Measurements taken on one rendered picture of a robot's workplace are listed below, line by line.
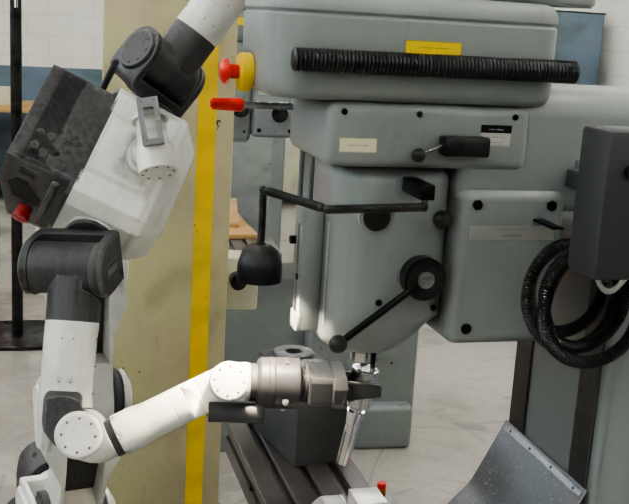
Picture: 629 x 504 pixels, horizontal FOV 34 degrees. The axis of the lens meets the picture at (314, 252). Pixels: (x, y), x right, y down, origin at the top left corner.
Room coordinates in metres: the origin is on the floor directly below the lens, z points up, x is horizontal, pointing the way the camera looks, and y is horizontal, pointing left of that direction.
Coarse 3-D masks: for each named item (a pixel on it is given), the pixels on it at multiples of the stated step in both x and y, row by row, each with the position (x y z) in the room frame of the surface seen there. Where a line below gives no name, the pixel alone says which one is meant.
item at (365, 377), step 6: (354, 366) 1.70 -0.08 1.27; (354, 372) 1.69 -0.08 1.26; (360, 372) 1.68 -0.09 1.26; (366, 372) 1.68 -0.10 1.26; (378, 372) 1.69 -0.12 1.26; (354, 378) 1.68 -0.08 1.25; (360, 378) 1.68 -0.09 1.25; (366, 378) 1.68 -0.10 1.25; (372, 378) 1.68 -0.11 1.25; (354, 402) 1.68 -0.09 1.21; (360, 402) 1.68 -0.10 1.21; (366, 402) 1.68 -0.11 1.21
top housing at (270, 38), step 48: (288, 0) 1.53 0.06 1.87; (336, 0) 1.54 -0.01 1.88; (384, 0) 1.56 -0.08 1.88; (432, 0) 1.59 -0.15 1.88; (480, 0) 1.62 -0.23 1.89; (288, 48) 1.53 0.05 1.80; (336, 48) 1.54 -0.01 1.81; (384, 48) 1.56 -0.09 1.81; (432, 48) 1.58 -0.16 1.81; (480, 48) 1.60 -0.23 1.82; (528, 48) 1.63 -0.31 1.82; (288, 96) 1.54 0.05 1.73; (336, 96) 1.55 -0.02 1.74; (384, 96) 1.57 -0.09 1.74; (432, 96) 1.59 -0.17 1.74; (480, 96) 1.61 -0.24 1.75; (528, 96) 1.63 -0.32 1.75
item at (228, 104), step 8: (216, 104) 1.72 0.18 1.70; (224, 104) 1.72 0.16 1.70; (232, 104) 1.72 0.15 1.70; (240, 104) 1.73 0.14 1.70; (248, 104) 1.73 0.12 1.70; (256, 104) 1.74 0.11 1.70; (264, 104) 1.74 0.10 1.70; (272, 104) 1.75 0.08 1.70; (280, 104) 1.75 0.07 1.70; (288, 104) 1.75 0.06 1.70
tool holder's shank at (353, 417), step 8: (352, 416) 1.69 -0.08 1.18; (360, 416) 1.69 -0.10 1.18; (352, 424) 1.69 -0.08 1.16; (344, 432) 1.70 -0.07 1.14; (352, 432) 1.69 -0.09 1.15; (344, 440) 1.69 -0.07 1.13; (352, 440) 1.69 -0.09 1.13; (344, 448) 1.69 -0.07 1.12; (352, 448) 1.69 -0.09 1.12; (344, 456) 1.69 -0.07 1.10; (344, 464) 1.69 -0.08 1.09
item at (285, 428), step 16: (272, 352) 2.20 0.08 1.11; (288, 352) 2.20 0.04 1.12; (304, 352) 2.18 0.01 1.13; (272, 416) 2.12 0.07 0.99; (288, 416) 2.05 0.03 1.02; (304, 416) 2.02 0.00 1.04; (320, 416) 2.04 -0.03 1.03; (336, 416) 2.05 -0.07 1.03; (272, 432) 2.12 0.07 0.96; (288, 432) 2.05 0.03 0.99; (304, 432) 2.02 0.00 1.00; (320, 432) 2.04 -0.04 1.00; (336, 432) 2.06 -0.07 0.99; (288, 448) 2.04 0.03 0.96; (304, 448) 2.02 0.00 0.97; (320, 448) 2.04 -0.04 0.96; (336, 448) 2.06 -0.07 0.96; (304, 464) 2.02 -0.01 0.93
